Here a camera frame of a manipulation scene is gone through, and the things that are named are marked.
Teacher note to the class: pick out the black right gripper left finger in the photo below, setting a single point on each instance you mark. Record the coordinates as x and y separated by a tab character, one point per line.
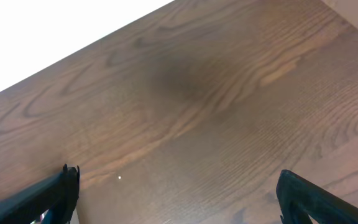
52	200

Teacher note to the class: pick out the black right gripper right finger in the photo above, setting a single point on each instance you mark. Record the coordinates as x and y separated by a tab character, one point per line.
302	202

